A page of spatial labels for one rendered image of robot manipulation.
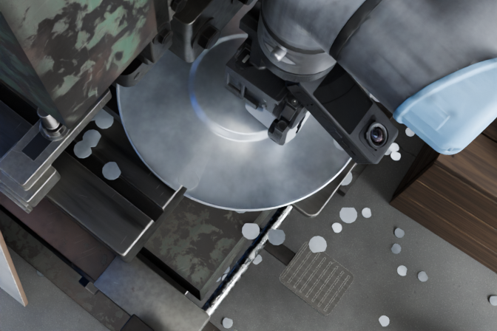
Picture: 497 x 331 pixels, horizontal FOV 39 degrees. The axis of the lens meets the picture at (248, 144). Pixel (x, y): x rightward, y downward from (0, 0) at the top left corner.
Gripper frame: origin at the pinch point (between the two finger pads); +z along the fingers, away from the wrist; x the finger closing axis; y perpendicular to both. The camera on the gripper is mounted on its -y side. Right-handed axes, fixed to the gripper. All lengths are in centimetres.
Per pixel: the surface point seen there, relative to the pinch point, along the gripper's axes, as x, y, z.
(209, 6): 1.3, 10.7, -17.5
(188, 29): 4.0, 10.9, -16.8
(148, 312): 24.2, 2.0, 15.9
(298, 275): 0, -11, 64
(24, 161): 20.1, 22.3, 4.4
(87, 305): 29, 20, 77
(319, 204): 4.2, -7.1, 1.8
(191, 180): 10.9, 5.6, 1.3
